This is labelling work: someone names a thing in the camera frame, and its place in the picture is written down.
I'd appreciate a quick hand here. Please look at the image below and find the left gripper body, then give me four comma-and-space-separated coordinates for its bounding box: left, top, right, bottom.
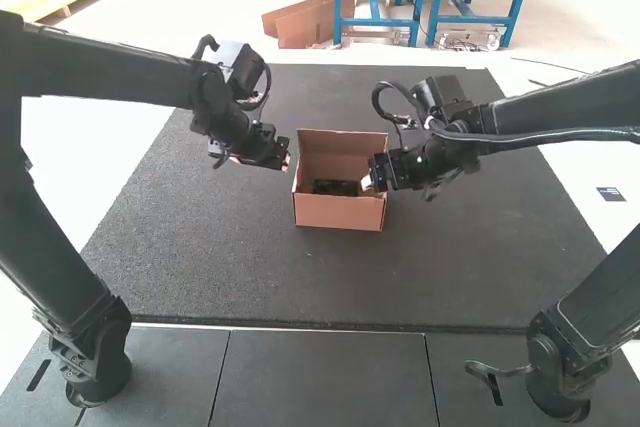
227, 139, 282, 172

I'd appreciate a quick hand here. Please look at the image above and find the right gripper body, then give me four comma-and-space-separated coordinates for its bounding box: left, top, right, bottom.
368, 149, 408, 193

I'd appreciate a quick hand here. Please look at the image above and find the cardboard box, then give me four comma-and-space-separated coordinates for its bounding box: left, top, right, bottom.
291, 128, 390, 233

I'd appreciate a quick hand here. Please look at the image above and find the black square fan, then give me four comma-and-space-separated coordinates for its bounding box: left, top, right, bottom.
307, 175, 362, 197

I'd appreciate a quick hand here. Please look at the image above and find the black mat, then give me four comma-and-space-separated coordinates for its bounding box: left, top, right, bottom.
79, 63, 609, 337

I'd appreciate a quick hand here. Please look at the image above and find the flat cardboard sheet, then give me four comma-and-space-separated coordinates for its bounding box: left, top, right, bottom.
260, 0, 357, 50

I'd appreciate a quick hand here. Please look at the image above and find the dark base panel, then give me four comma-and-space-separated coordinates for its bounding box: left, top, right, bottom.
423, 331, 640, 427
0, 325, 233, 427
212, 328, 442, 427

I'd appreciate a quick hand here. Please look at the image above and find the black label card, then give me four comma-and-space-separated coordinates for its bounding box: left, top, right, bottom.
597, 186, 629, 204

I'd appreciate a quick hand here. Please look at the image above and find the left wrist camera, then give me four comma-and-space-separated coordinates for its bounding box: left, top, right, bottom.
251, 120, 277, 143

